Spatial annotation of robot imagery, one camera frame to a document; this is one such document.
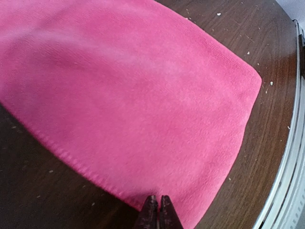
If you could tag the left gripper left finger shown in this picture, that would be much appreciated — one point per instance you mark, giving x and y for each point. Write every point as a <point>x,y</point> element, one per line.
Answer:
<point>147,218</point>

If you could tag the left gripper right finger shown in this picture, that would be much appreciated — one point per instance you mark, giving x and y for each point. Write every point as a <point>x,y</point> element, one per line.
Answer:
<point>168,218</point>

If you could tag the pink microfibre towel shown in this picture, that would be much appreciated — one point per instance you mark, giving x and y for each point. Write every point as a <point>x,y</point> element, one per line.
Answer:
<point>130,94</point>

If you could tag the aluminium front rail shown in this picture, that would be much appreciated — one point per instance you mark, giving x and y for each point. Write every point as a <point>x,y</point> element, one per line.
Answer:
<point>285,205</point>

